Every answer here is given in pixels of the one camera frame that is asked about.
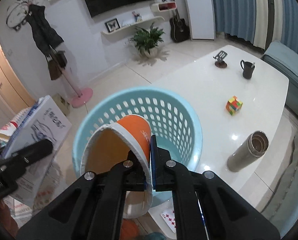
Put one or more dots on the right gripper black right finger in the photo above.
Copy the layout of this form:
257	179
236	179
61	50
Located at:
205	207

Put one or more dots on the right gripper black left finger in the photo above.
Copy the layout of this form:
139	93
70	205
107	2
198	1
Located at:
91	208

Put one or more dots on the orange paper cup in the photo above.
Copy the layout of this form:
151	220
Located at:
110	144

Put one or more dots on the playing card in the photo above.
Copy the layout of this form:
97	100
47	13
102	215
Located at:
169	218

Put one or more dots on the white cardboard box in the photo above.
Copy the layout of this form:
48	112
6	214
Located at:
44	120

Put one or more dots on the steel thermos bottle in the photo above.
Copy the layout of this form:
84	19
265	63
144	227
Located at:
254	147

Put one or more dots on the light blue plastic basket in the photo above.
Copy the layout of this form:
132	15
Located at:
172	120

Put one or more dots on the colourful puzzle cube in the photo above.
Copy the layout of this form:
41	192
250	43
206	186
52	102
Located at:
233	105

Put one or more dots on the pink coat rack stand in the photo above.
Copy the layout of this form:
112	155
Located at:
82	95

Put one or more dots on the brown hanging bag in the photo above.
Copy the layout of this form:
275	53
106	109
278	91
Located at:
57	62

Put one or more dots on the black coat on rack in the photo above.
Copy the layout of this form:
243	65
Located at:
45	37

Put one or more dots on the phone stand on coaster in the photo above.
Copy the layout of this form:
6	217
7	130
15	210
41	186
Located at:
219	59

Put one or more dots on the black mug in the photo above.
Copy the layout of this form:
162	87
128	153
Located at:
248	69

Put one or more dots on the teal sofa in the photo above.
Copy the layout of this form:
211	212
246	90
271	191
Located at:
285	60

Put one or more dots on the green potted plant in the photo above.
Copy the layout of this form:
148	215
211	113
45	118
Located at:
146	41

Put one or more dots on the black acoustic guitar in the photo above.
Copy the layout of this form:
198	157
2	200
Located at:
179	30

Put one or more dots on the framed butterfly picture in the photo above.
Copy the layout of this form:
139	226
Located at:
112	25

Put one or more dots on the blue striped curtain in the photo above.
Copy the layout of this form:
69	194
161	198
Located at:
259	22

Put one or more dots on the white refrigerator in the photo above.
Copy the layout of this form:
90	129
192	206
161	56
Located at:
201	19

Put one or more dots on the white curved wall shelf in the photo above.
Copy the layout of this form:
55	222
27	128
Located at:
130	29

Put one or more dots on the white and red wall cubby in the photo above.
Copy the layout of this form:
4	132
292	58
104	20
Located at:
163	6

